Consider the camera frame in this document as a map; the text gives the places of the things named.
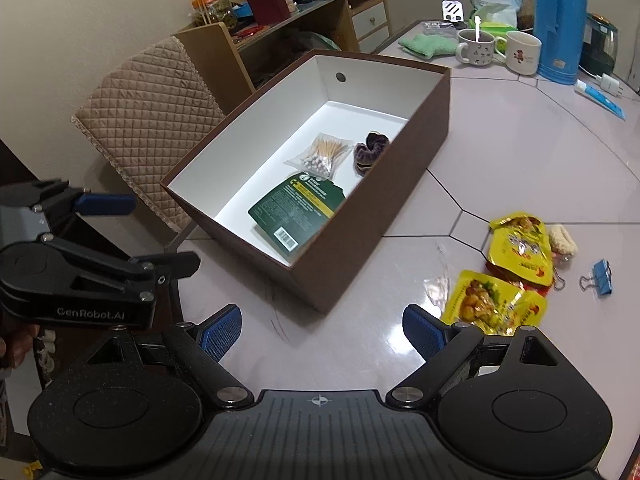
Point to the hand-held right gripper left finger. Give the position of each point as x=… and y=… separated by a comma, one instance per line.
x=222, y=332

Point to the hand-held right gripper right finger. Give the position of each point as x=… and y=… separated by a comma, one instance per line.
x=425, y=332

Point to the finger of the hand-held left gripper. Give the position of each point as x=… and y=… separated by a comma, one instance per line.
x=165, y=262
x=105, y=204

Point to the yellow snack packet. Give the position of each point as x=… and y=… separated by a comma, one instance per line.
x=520, y=250
x=480, y=302

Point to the brown cardboard box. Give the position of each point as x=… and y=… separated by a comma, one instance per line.
x=370, y=210

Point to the blue binder clip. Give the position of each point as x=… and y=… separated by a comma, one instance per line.
x=602, y=277

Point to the small blue container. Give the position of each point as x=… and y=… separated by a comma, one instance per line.
x=242, y=10

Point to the person's left hand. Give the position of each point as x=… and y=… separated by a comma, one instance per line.
x=17, y=347

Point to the beige quilted chair cover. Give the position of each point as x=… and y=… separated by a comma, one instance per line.
x=145, y=120

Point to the dark green flat packet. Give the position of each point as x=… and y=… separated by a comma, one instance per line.
x=295, y=205

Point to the bag of cotton swabs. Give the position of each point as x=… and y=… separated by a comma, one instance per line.
x=320, y=155

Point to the purple velvet scrunchie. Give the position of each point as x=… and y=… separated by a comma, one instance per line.
x=367, y=152

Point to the bundle of wooden skewers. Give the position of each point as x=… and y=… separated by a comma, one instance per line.
x=201, y=10

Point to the red scissors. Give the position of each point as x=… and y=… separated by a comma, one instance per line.
x=247, y=32

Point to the orange lid jar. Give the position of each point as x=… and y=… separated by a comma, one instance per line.
x=220, y=10

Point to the dark red box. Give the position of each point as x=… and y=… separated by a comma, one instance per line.
x=267, y=5

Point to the green plastic bag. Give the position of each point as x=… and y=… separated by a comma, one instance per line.
x=317, y=42

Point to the white patterned mug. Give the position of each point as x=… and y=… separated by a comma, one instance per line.
x=477, y=52

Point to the green cloth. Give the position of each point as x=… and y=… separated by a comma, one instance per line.
x=425, y=45

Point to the blue toothpaste tube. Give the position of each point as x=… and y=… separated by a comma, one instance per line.
x=600, y=97

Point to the white cartoon mug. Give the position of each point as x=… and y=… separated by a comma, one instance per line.
x=520, y=55

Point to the blister pack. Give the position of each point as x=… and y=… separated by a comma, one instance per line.
x=440, y=27

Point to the wooden cabinet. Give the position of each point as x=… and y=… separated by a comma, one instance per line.
x=345, y=15

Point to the white spoon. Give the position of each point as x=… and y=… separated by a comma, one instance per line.
x=477, y=27

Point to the white charger plug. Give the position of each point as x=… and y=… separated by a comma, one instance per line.
x=609, y=82

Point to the white phone stand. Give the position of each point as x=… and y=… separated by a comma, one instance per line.
x=452, y=10

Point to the green tissue pack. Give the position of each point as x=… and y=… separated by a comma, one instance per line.
x=492, y=12

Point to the dark green kettle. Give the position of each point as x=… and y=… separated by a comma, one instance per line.
x=600, y=45

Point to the dark jar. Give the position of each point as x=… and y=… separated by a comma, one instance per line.
x=527, y=10

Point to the blue thermos jug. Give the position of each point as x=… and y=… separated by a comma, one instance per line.
x=560, y=20

